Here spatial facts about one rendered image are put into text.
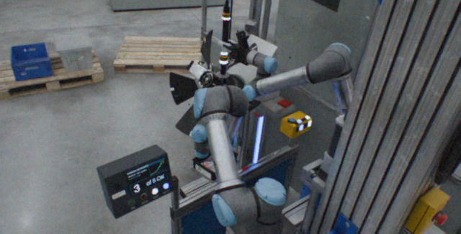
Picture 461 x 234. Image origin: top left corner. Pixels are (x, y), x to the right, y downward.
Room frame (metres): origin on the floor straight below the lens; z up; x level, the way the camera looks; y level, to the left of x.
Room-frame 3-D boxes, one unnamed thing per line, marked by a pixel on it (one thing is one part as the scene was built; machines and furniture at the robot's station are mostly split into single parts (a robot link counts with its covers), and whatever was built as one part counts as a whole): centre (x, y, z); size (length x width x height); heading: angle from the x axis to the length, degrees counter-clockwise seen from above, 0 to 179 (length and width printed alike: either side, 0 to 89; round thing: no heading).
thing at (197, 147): (1.26, 0.13, 1.08); 0.11 x 0.08 x 0.11; 111
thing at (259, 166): (1.32, -0.08, 0.82); 0.90 x 0.04 x 0.08; 130
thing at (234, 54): (1.58, -0.02, 1.46); 0.12 x 0.08 x 0.09; 51
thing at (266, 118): (2.10, -0.27, 0.42); 0.04 x 0.04 x 0.83; 40
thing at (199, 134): (1.25, 0.14, 1.17); 0.11 x 0.08 x 0.09; 167
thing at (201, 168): (1.40, 0.08, 0.85); 0.22 x 0.17 x 0.07; 144
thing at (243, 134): (1.98, -0.09, 0.58); 0.09 x 0.05 x 1.15; 40
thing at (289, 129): (1.58, -0.39, 1.02); 0.16 x 0.10 x 0.11; 130
